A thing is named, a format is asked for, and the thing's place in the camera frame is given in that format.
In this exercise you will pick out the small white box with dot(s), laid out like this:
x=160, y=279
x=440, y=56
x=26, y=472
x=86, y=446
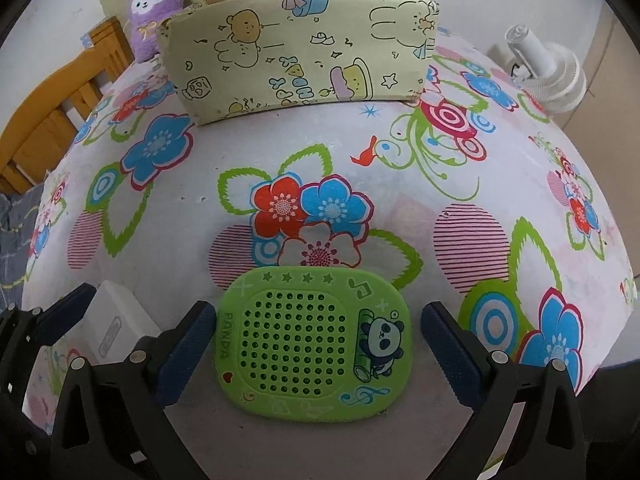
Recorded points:
x=117, y=320

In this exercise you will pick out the blue printed paper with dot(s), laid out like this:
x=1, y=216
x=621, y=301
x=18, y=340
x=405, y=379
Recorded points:
x=86, y=40

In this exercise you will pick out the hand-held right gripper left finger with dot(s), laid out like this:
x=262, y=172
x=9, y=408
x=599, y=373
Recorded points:
x=185, y=355

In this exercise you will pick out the floral tablecloth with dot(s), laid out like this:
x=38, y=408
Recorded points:
x=350, y=160

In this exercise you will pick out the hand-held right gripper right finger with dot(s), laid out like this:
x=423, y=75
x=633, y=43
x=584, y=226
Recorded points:
x=450, y=355

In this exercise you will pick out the white fan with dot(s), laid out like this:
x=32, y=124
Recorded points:
x=550, y=75

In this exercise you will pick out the purple plush toy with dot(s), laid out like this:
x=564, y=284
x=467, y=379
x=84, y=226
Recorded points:
x=155, y=10

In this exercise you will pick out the printed fabric storage box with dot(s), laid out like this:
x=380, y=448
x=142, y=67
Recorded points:
x=300, y=60

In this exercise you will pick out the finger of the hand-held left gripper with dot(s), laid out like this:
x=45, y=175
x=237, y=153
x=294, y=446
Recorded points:
x=65, y=312

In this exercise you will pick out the wooden chair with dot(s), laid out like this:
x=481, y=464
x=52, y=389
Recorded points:
x=45, y=110

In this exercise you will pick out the green panda case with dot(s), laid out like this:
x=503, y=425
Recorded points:
x=300, y=345

